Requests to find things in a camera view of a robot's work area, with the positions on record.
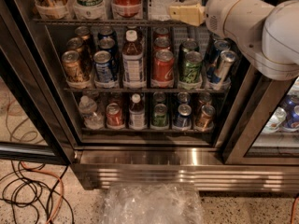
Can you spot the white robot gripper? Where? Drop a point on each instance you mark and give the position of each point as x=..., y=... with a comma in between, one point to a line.
x=224, y=12

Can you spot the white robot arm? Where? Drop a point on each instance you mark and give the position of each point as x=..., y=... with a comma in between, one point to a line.
x=266, y=35

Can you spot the white ribbed top shelf bottle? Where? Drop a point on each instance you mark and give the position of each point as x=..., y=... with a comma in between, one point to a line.
x=158, y=9

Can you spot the slim redbull can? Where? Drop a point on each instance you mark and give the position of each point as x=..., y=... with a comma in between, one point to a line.
x=226, y=59
x=214, y=53

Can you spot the green can middle front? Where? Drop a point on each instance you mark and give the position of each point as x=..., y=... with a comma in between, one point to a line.
x=190, y=68

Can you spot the red coke can middle front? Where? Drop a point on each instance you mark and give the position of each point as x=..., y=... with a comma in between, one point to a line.
x=163, y=63

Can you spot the slim redbull can middle front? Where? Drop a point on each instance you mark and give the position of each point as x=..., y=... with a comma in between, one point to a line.
x=226, y=59

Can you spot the stainless steel drinks fridge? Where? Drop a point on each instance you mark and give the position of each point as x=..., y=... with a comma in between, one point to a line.
x=154, y=154

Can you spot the blue pepsi can middle front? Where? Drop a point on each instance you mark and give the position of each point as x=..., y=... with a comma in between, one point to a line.
x=104, y=67

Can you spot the white green zero can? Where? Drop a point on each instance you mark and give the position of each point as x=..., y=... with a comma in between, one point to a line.
x=88, y=9

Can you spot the blue can bottom front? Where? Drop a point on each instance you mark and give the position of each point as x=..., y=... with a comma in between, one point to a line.
x=182, y=118

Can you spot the orange gold can bottom front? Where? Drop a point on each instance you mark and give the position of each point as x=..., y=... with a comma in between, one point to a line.
x=205, y=116

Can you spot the green can bottom front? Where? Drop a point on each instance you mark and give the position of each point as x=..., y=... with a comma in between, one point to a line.
x=159, y=116

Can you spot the red can bottom front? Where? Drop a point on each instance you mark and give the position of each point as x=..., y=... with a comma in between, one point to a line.
x=114, y=115

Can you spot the gold can middle front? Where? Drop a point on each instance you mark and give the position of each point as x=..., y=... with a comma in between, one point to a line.
x=73, y=67

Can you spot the white can behind right door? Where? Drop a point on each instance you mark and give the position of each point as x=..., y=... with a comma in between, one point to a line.
x=276, y=119

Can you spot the blue can behind right door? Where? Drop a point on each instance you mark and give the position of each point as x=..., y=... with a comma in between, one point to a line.
x=292, y=119

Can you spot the right glass fridge door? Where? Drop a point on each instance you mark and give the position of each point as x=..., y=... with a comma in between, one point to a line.
x=248, y=145

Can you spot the open left fridge door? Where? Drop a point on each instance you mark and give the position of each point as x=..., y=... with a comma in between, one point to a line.
x=20, y=69

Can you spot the brown tea bottle middle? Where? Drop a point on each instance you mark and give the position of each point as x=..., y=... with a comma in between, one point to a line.
x=133, y=58

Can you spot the brown tea bottle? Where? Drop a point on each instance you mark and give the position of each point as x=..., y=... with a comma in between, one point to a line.
x=133, y=58
x=137, y=112

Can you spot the brown tea bottle bottom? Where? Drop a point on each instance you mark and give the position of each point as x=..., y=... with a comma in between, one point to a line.
x=137, y=112

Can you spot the clear water bottle bottom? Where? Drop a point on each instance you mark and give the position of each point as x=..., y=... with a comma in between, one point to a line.
x=88, y=108

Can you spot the clear plastic wrap bundle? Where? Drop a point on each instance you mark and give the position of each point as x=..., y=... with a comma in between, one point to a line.
x=152, y=204

